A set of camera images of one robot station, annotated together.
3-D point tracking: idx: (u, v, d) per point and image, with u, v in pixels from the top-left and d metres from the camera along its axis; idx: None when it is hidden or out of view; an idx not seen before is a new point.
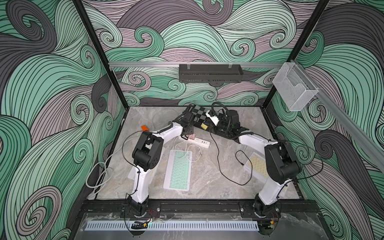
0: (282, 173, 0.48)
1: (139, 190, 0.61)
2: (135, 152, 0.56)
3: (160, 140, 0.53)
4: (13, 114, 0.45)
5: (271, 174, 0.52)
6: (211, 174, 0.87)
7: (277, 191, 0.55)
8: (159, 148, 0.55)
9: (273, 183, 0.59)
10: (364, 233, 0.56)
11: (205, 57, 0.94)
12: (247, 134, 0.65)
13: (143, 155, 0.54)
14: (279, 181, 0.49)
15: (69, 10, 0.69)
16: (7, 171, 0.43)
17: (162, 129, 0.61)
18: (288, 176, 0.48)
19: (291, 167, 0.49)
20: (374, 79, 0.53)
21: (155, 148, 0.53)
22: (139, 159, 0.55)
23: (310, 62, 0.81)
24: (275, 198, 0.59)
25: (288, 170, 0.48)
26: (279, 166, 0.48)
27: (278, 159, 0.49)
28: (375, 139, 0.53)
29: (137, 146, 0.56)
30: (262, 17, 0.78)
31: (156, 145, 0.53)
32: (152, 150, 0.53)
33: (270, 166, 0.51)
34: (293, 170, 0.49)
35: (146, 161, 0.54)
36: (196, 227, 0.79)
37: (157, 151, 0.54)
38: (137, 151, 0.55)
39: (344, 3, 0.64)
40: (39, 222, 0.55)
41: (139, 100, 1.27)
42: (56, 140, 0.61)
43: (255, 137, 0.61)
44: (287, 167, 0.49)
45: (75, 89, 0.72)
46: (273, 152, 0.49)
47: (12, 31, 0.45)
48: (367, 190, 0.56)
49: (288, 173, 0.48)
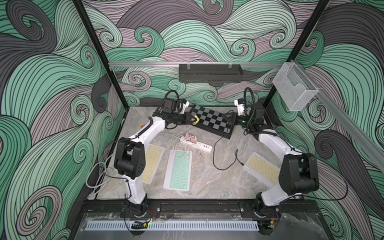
0: (295, 186, 0.45)
1: (135, 196, 0.60)
2: (116, 163, 0.50)
3: (140, 146, 0.48)
4: (13, 114, 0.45)
5: (282, 182, 0.49)
6: (211, 174, 0.87)
7: (281, 199, 0.54)
8: (142, 155, 0.50)
9: (280, 190, 0.53)
10: (364, 233, 0.56)
11: (204, 57, 0.94)
12: (269, 135, 0.60)
13: (126, 164, 0.50)
14: (289, 192, 0.46)
15: (69, 10, 0.69)
16: (7, 170, 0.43)
17: (141, 130, 0.55)
18: (300, 190, 0.45)
19: (307, 183, 0.45)
20: (374, 78, 0.53)
21: (136, 155, 0.48)
22: (122, 169, 0.50)
23: (310, 62, 0.81)
24: (278, 205, 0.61)
25: (303, 185, 0.45)
26: (293, 178, 0.45)
27: (295, 172, 0.45)
28: (376, 139, 0.53)
29: (117, 156, 0.50)
30: (262, 17, 0.78)
31: (137, 152, 0.48)
32: (133, 159, 0.48)
33: (283, 174, 0.48)
34: (308, 187, 0.45)
35: (130, 169, 0.49)
36: (196, 227, 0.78)
37: (139, 157, 0.49)
38: (119, 161, 0.50)
39: (344, 3, 0.64)
40: (39, 221, 0.55)
41: (139, 100, 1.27)
42: (56, 140, 0.62)
43: (278, 141, 0.55)
44: (302, 181, 0.45)
45: (75, 89, 0.72)
46: (292, 164, 0.45)
47: (12, 31, 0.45)
48: (367, 191, 0.55)
49: (302, 188, 0.45)
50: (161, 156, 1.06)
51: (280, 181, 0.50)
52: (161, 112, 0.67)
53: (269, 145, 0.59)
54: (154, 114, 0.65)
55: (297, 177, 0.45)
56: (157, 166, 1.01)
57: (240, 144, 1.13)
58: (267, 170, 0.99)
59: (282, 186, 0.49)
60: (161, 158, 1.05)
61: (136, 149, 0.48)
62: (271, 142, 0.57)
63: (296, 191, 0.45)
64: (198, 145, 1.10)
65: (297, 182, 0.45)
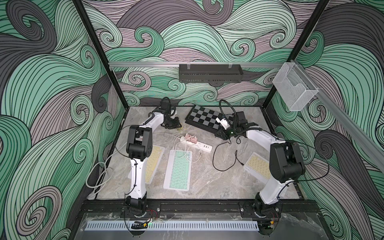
0: (284, 173, 0.48)
1: (139, 185, 0.63)
2: (128, 146, 0.60)
3: (149, 130, 0.59)
4: (13, 114, 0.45)
5: (272, 172, 0.52)
6: (211, 174, 0.87)
7: (278, 191, 0.56)
8: (150, 137, 0.60)
9: (274, 182, 0.55)
10: (364, 233, 0.56)
11: (204, 57, 0.94)
12: (255, 130, 0.65)
13: (137, 146, 0.59)
14: (281, 180, 0.49)
15: (69, 10, 0.69)
16: (7, 170, 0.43)
17: (146, 120, 0.66)
18: (289, 176, 0.48)
19: (294, 168, 0.49)
20: (374, 78, 0.53)
21: (146, 137, 0.59)
22: (134, 152, 0.60)
23: (310, 62, 0.81)
24: (275, 199, 0.60)
25: (291, 170, 0.49)
26: (282, 165, 0.48)
27: (282, 159, 0.49)
28: (376, 139, 0.53)
29: (129, 141, 0.59)
30: (262, 17, 0.78)
31: (147, 134, 0.59)
32: (144, 141, 0.59)
33: (272, 164, 0.52)
34: (296, 171, 0.49)
35: (142, 150, 0.59)
36: (196, 226, 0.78)
37: (149, 139, 0.59)
38: (131, 145, 0.60)
39: (344, 3, 0.64)
40: (39, 221, 0.55)
41: (139, 100, 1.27)
42: (56, 140, 0.62)
43: (264, 134, 0.60)
44: (289, 166, 0.49)
45: (75, 89, 0.72)
46: (279, 151, 0.49)
47: (12, 31, 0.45)
48: (367, 191, 0.55)
49: (290, 173, 0.48)
50: (161, 156, 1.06)
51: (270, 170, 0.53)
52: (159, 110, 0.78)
53: (256, 139, 0.64)
54: (155, 111, 0.76)
55: (285, 164, 0.49)
56: (156, 166, 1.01)
57: (240, 144, 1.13)
58: (266, 170, 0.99)
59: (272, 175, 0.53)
60: (161, 158, 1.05)
61: (147, 132, 0.59)
62: (258, 137, 0.62)
63: (286, 178, 0.48)
64: (198, 145, 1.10)
65: (286, 169, 0.49)
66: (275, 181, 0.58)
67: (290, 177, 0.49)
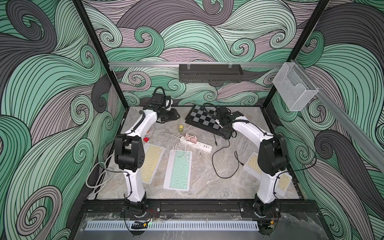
0: (274, 166, 0.51)
1: (134, 191, 0.61)
2: (117, 158, 0.53)
3: (138, 139, 0.50)
4: (13, 114, 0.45)
5: (262, 166, 0.54)
6: (211, 174, 0.87)
7: (272, 185, 0.57)
8: (140, 147, 0.52)
9: (267, 178, 0.56)
10: (364, 233, 0.56)
11: (204, 57, 0.94)
12: (242, 123, 0.63)
13: (127, 157, 0.52)
14: (271, 172, 0.51)
15: (69, 10, 0.69)
16: (7, 170, 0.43)
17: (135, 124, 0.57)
18: (278, 167, 0.52)
19: (281, 160, 0.52)
20: (374, 78, 0.53)
21: (136, 148, 0.50)
22: (124, 163, 0.52)
23: (310, 62, 0.81)
24: (272, 195, 0.61)
25: (279, 162, 0.52)
26: (271, 160, 0.50)
27: (271, 153, 0.50)
28: (376, 139, 0.53)
29: (117, 152, 0.52)
30: (262, 17, 0.78)
31: (136, 144, 0.50)
32: (133, 151, 0.51)
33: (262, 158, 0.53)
34: (283, 162, 0.52)
35: (132, 162, 0.52)
36: (196, 227, 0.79)
37: (138, 149, 0.51)
38: (120, 156, 0.53)
39: (344, 3, 0.64)
40: (39, 221, 0.55)
41: (139, 100, 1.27)
42: (56, 140, 0.62)
43: (252, 129, 0.59)
44: (278, 159, 0.52)
45: (75, 89, 0.72)
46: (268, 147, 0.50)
47: (12, 32, 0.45)
48: (367, 191, 0.55)
49: (278, 165, 0.51)
50: (161, 156, 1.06)
51: (259, 164, 0.56)
52: (151, 105, 0.68)
53: (243, 132, 0.63)
54: (145, 108, 0.66)
55: (274, 158, 0.51)
56: (156, 166, 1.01)
57: (240, 145, 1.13)
58: None
59: (262, 169, 0.55)
60: (161, 158, 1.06)
61: (135, 142, 0.50)
62: (245, 130, 0.61)
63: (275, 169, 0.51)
64: (198, 145, 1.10)
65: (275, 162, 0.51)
66: (267, 177, 0.55)
67: (279, 169, 0.52)
